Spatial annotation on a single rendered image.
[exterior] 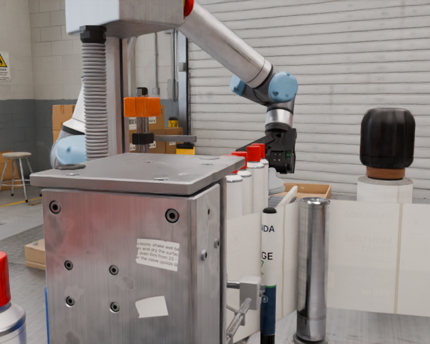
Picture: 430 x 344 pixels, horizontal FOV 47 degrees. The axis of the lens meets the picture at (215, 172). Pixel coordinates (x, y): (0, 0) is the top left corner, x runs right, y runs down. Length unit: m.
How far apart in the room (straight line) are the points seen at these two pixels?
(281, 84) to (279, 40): 4.17
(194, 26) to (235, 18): 4.48
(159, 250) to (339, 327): 0.47
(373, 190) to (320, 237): 0.21
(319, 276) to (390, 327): 0.16
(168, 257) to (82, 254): 0.06
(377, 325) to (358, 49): 4.49
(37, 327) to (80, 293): 0.54
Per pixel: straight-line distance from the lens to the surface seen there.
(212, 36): 1.14
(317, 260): 0.63
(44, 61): 7.54
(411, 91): 5.01
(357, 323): 0.75
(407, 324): 0.77
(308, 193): 1.93
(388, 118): 0.79
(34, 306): 0.95
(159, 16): 0.66
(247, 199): 1.00
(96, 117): 0.67
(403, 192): 0.81
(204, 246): 0.31
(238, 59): 1.17
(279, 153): 1.31
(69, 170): 0.34
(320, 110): 5.18
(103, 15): 0.67
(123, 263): 0.31
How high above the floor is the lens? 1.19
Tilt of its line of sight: 8 degrees down
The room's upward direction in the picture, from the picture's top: straight up
